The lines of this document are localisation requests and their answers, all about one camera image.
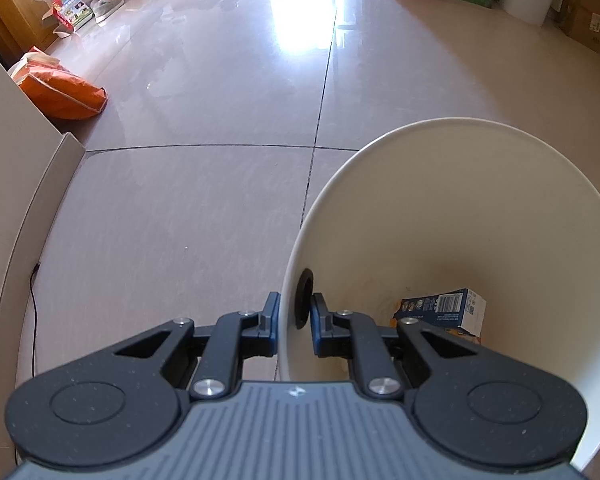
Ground orange bag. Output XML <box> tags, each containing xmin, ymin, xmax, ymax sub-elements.
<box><xmin>17</xmin><ymin>67</ymin><xmax>108</xmax><ymax>121</ymax></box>

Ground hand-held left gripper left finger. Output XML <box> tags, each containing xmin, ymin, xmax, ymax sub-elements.
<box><xmin>95</xmin><ymin>291</ymin><xmax>282</xmax><ymax>401</ymax></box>

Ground colourful toy box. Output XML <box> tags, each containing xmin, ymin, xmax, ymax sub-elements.
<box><xmin>41</xmin><ymin>0</ymin><xmax>94</xmax><ymax>38</ymax></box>

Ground black cable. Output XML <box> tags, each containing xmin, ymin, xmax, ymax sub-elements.
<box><xmin>12</xmin><ymin>261</ymin><xmax>42</xmax><ymax>461</ymax></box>

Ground blue white milk carton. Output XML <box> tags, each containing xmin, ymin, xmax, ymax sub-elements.
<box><xmin>392</xmin><ymin>287</ymin><xmax>487</xmax><ymax>345</ymax></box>

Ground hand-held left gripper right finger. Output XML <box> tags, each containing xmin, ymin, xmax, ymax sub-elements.
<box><xmin>310</xmin><ymin>292</ymin><xmax>506</xmax><ymax>402</ymax></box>

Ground white orange packet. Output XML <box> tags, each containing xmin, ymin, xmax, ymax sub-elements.
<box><xmin>10</xmin><ymin>46</ymin><xmax>63</xmax><ymax>80</ymax></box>

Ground white trash bin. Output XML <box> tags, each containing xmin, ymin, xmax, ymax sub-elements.
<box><xmin>277</xmin><ymin>117</ymin><xmax>600</xmax><ymax>471</ymax></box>

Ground grey slippers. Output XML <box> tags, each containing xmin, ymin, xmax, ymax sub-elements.
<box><xmin>91</xmin><ymin>0</ymin><xmax>126</xmax><ymax>23</ymax></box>

